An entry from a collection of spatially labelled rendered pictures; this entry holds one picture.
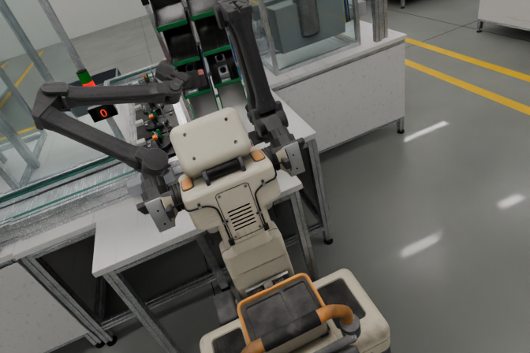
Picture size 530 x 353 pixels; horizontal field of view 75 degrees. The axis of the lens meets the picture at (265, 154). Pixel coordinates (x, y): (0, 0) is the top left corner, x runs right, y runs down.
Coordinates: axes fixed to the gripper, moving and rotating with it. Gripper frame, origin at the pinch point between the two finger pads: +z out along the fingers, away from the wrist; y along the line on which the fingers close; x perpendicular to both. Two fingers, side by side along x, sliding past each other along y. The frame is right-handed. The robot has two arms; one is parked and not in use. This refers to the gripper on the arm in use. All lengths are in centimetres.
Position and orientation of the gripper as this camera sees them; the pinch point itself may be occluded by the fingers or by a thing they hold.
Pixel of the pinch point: (190, 82)
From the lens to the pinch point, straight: 154.0
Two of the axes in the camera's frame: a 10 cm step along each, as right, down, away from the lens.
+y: -9.6, 2.7, 0.0
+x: 2.7, 9.5, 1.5
